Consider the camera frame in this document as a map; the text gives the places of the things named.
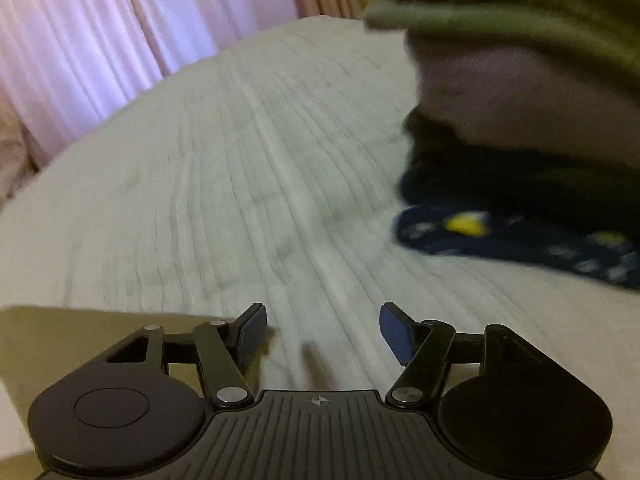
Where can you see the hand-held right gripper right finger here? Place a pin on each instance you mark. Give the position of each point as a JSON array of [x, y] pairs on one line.
[[395, 332]]

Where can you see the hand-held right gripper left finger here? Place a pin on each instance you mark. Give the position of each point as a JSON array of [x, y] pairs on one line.
[[250, 335]]

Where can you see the brown pants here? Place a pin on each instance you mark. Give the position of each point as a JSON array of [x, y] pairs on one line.
[[75, 340]]

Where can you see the mixed-colour folded clothes pile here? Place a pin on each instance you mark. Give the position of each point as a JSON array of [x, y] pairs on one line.
[[525, 110]]

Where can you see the grey striped bedspread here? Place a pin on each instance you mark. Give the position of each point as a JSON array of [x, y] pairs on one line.
[[250, 160]]

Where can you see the pink sheer curtain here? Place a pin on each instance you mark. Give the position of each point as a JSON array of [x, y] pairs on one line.
[[100, 35]]

